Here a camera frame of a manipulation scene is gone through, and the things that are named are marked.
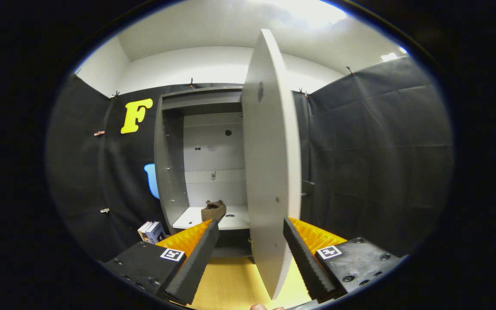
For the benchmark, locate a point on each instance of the white book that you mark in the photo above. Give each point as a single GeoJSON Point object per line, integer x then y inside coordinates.
{"type": "Point", "coordinates": [143, 230]}

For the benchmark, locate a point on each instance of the grey shoe cabinet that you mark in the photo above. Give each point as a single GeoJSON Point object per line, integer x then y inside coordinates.
{"type": "Point", "coordinates": [170, 172]}

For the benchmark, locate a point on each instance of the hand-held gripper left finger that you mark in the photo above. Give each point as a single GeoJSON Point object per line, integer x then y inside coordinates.
{"type": "Point", "coordinates": [196, 262]}

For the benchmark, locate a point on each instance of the blue book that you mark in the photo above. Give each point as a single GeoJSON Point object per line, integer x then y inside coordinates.
{"type": "Point", "coordinates": [157, 232]}

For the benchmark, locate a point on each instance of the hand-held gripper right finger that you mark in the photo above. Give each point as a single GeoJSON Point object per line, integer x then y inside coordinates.
{"type": "Point", "coordinates": [306, 262]}

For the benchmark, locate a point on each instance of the brown fuzzy shoe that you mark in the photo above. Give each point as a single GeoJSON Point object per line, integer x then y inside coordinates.
{"type": "Point", "coordinates": [213, 211]}

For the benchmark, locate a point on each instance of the black clip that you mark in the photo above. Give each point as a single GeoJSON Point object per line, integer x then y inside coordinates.
{"type": "Point", "coordinates": [116, 94]}
{"type": "Point", "coordinates": [350, 69]}
{"type": "Point", "coordinates": [303, 91]}

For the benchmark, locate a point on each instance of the black backdrop cloth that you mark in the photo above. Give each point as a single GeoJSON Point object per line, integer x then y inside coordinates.
{"type": "Point", "coordinates": [381, 163]}

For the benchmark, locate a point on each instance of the small ceiling light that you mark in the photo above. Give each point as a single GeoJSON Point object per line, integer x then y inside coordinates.
{"type": "Point", "coordinates": [389, 57]}

